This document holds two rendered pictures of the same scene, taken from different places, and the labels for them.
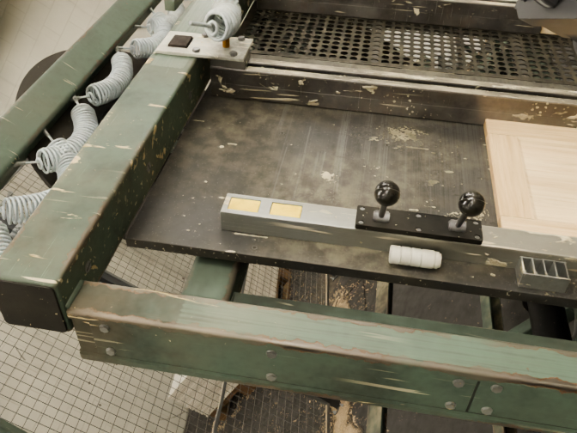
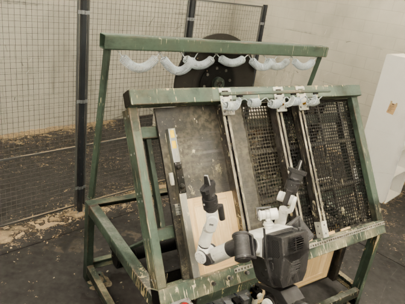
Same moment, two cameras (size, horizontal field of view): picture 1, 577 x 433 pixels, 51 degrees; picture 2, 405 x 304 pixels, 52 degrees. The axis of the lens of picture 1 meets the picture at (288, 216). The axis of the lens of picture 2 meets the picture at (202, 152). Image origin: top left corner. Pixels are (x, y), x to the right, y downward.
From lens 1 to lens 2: 1.74 m
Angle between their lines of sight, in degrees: 16
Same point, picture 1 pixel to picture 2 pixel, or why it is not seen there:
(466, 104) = (232, 183)
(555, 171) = not seen: hidden behind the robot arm
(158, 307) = (135, 126)
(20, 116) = (197, 44)
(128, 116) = (187, 94)
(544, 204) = (200, 209)
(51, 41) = not seen: outside the picture
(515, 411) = (140, 207)
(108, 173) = (166, 99)
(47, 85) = (215, 44)
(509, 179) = not seen: hidden behind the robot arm
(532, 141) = (226, 205)
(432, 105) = (230, 174)
